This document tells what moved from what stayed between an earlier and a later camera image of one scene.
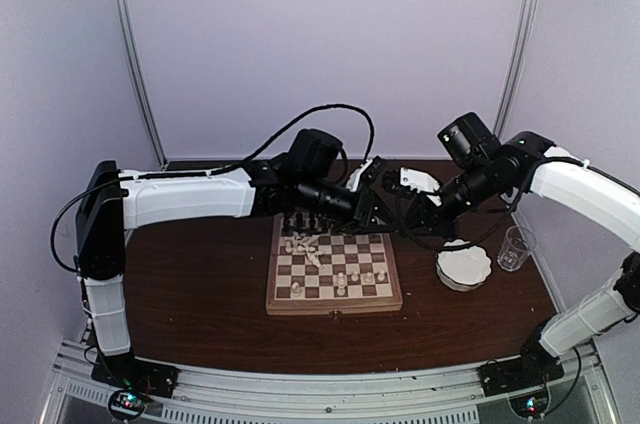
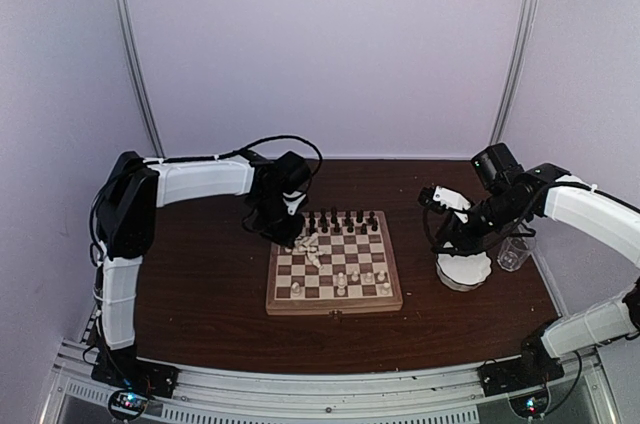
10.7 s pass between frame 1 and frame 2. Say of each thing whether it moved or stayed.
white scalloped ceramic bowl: stayed
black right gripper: moved
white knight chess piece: stayed
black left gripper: moved
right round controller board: stayed
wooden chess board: stayed
